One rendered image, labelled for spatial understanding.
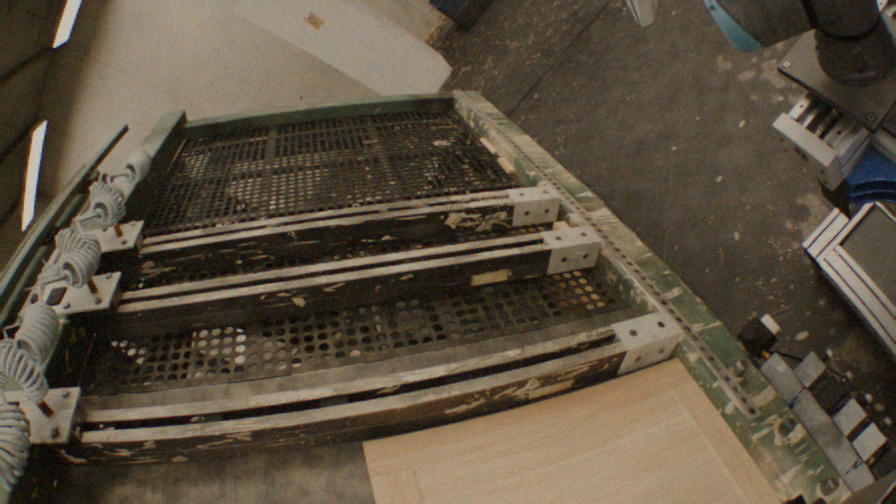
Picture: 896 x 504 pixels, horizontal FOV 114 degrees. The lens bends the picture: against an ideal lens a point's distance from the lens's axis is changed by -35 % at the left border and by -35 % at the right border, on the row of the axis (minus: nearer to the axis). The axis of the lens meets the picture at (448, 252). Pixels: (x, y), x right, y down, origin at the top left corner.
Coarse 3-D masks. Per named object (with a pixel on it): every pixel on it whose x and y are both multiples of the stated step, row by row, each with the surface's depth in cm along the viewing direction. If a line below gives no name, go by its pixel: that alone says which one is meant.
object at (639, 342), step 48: (576, 336) 71; (624, 336) 71; (672, 336) 71; (336, 384) 62; (384, 384) 62; (432, 384) 65; (480, 384) 63; (528, 384) 65; (576, 384) 70; (48, 432) 43; (96, 432) 49; (144, 432) 51; (192, 432) 52; (240, 432) 54; (288, 432) 56; (336, 432) 59; (384, 432) 62
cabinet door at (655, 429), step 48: (624, 384) 69; (672, 384) 69; (432, 432) 62; (480, 432) 62; (528, 432) 62; (576, 432) 62; (624, 432) 62; (672, 432) 62; (720, 432) 60; (384, 480) 55; (432, 480) 56; (480, 480) 56; (528, 480) 56; (576, 480) 56; (624, 480) 55; (672, 480) 55; (720, 480) 54
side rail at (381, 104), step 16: (384, 96) 176; (400, 96) 176; (416, 96) 176; (432, 96) 177; (448, 96) 178; (240, 112) 161; (256, 112) 160; (272, 112) 160; (288, 112) 161; (304, 112) 163; (320, 112) 165; (336, 112) 167; (352, 112) 169; (368, 112) 171; (384, 112) 173; (416, 112) 177; (192, 128) 151; (208, 128) 154; (224, 128) 156; (240, 128) 158; (320, 128) 169; (208, 144) 157
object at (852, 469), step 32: (768, 320) 74; (768, 352) 77; (832, 352) 62; (800, 384) 64; (832, 384) 58; (800, 416) 62; (864, 416) 50; (832, 448) 55; (864, 448) 48; (864, 480) 47
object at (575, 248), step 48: (48, 240) 58; (528, 240) 93; (576, 240) 93; (48, 288) 67; (96, 288) 67; (192, 288) 76; (240, 288) 77; (288, 288) 78; (336, 288) 81; (384, 288) 84; (432, 288) 87
